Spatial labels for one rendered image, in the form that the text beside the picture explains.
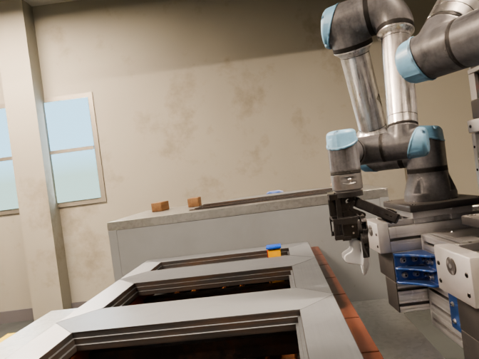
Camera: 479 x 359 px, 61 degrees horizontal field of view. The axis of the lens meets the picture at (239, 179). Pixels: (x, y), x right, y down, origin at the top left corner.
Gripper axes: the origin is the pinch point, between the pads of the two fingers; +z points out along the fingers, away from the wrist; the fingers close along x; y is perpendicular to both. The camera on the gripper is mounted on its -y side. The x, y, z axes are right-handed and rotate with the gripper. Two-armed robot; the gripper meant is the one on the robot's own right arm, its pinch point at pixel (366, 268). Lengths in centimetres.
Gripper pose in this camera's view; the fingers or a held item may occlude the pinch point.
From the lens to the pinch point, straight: 109.3
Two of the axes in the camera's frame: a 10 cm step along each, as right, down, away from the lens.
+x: -0.9, 0.2, -10.0
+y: -9.9, 1.3, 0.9
